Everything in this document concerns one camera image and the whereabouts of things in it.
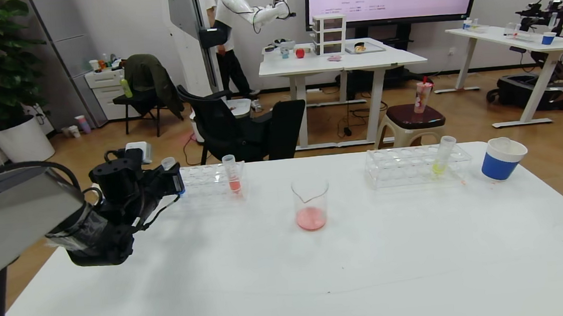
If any clear drawer organizer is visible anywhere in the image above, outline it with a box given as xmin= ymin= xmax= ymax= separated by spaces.
xmin=311 ymin=14 xmax=349 ymax=57

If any dark green jacket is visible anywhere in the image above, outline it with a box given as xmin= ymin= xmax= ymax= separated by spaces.
xmin=122 ymin=51 xmax=186 ymax=125

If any white humanoid robot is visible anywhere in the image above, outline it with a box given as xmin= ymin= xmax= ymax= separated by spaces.
xmin=166 ymin=0 xmax=306 ymax=137

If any black swivel chair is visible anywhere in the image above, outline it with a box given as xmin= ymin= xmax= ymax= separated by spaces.
xmin=263 ymin=99 xmax=311 ymax=161

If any black left camera cable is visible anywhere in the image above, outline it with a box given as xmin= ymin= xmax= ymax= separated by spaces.
xmin=131 ymin=194 xmax=183 ymax=233

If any small black chair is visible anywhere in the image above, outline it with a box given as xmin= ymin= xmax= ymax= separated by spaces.
xmin=112 ymin=87 xmax=166 ymax=140

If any drink cup with red straw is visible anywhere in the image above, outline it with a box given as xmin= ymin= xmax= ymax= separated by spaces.
xmin=411 ymin=76 xmax=436 ymax=115

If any person in white shirt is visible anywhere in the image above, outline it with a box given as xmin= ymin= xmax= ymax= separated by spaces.
xmin=206 ymin=0 xmax=260 ymax=102

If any white double desk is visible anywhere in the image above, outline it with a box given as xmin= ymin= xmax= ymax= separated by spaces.
xmin=256 ymin=33 xmax=434 ymax=155

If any clear glass beaker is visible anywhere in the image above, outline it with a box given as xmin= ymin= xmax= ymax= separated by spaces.
xmin=291 ymin=175 xmax=333 ymax=233

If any clear acrylic test tube rack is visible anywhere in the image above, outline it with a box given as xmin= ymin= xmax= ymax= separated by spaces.
xmin=177 ymin=161 xmax=249 ymax=207
xmin=363 ymin=142 xmax=474 ymax=191

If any black mesh office chair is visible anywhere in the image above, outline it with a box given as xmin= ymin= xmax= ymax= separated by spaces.
xmin=176 ymin=77 xmax=282 ymax=167

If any blue pigment test tube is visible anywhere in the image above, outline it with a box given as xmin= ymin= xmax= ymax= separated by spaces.
xmin=160 ymin=156 xmax=187 ymax=196

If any grey tray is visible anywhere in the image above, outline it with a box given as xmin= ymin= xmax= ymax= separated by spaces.
xmin=345 ymin=41 xmax=386 ymax=56

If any white plant pot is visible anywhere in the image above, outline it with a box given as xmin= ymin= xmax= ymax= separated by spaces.
xmin=0 ymin=113 xmax=57 ymax=166

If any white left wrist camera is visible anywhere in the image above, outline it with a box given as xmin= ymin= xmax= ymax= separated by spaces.
xmin=125 ymin=141 xmax=154 ymax=166

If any white single desk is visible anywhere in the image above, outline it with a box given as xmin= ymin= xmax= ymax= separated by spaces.
xmin=445 ymin=20 xmax=563 ymax=132

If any white drawer cabinet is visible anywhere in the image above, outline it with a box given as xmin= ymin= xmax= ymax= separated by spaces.
xmin=85 ymin=67 xmax=131 ymax=124

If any brown top stool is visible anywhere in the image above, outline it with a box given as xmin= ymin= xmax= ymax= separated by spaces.
xmin=372 ymin=102 xmax=448 ymax=150

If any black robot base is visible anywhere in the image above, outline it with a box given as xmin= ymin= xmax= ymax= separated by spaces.
xmin=485 ymin=71 xmax=563 ymax=117

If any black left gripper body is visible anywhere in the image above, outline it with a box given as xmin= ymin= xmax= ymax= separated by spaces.
xmin=150 ymin=161 xmax=186 ymax=198

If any yellow pigment test tube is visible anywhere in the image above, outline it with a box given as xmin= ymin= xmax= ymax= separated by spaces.
xmin=429 ymin=135 xmax=459 ymax=177

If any grey metal locker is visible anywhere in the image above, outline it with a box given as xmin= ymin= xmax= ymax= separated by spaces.
xmin=31 ymin=0 xmax=109 ymax=133

